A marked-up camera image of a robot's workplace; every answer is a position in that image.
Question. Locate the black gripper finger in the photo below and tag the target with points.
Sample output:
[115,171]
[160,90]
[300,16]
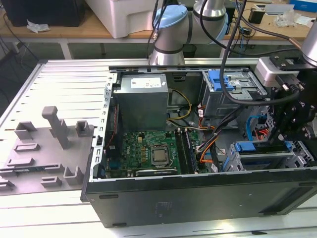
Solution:
[302,133]
[284,114]

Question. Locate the hard disk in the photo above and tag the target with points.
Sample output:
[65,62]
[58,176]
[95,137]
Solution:
[245,146]

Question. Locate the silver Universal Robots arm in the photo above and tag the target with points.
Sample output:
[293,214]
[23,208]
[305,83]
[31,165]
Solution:
[173,32]

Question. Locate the grey metal disk bay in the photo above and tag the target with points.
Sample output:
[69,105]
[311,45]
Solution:
[262,156]

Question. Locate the grey optical drive cage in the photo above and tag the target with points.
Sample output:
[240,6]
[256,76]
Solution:
[213,104]

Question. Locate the blue plastic drive latch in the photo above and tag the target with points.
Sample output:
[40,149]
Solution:
[214,81]

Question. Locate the clear plastic bag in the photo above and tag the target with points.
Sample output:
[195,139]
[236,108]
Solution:
[287,19]

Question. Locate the pale grey flat box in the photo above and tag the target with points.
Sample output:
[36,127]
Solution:
[280,9]

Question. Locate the blue cardboard box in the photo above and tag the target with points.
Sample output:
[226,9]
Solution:
[304,5]

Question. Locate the small black box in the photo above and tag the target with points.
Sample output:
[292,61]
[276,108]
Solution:
[256,16]

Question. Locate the silver CPU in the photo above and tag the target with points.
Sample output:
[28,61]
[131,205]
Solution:
[160,155]

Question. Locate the black open PC case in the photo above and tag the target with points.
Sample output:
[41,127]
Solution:
[173,198]

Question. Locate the black graphics card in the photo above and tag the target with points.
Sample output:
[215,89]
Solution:
[156,172]

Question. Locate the grey power supply unit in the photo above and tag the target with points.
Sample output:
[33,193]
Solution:
[141,106]

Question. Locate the green motherboard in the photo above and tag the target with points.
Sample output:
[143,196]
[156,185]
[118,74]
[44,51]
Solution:
[136,146]

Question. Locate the black case fan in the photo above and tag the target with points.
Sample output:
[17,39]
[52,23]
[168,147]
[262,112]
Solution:
[114,129]

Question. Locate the white foam box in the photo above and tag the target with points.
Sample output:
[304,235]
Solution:
[123,17]

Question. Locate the wooden desk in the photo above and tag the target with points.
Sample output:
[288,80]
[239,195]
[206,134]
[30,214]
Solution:
[81,27]

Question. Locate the grey plastic parts rack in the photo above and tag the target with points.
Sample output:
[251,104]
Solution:
[49,161]

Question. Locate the large black box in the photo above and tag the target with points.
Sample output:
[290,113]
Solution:
[49,12]

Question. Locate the white crumpled wrapper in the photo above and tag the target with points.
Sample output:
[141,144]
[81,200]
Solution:
[37,26]

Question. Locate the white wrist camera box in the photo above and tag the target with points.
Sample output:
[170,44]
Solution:
[265,73]

